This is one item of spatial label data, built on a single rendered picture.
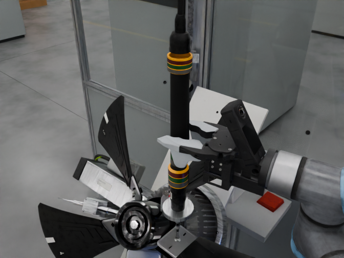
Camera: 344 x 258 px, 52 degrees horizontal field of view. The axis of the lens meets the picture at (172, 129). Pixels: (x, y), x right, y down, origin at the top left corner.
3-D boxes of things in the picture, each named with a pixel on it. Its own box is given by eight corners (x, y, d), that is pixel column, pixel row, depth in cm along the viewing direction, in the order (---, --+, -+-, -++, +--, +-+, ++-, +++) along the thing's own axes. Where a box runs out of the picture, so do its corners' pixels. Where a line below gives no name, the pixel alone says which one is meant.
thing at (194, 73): (179, 71, 134) (180, 49, 129) (198, 71, 133) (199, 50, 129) (178, 82, 125) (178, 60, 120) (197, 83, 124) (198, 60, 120)
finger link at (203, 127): (174, 141, 74) (208, 160, 69) (174, 117, 71) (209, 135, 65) (185, 135, 76) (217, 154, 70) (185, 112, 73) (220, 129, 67)
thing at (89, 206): (86, 211, 112) (89, 198, 112) (100, 215, 109) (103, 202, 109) (81, 211, 109) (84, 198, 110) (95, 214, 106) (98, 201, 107)
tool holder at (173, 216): (164, 192, 84) (164, 160, 78) (194, 194, 83) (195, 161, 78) (160, 221, 76) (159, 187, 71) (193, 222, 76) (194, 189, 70)
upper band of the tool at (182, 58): (168, 65, 63) (168, 50, 61) (192, 66, 62) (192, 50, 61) (166, 75, 59) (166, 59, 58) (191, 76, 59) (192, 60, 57)
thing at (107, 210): (144, 223, 100) (60, 201, 118) (146, 215, 100) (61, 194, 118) (140, 223, 98) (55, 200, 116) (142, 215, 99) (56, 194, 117)
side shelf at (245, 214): (217, 171, 163) (217, 166, 161) (291, 206, 144) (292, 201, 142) (185, 199, 147) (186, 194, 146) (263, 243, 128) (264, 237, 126)
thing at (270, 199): (267, 193, 146) (267, 189, 145) (284, 202, 141) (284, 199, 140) (256, 202, 142) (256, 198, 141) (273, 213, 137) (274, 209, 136)
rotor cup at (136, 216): (129, 235, 98) (99, 237, 87) (150, 188, 98) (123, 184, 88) (169, 263, 91) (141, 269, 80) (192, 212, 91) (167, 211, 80)
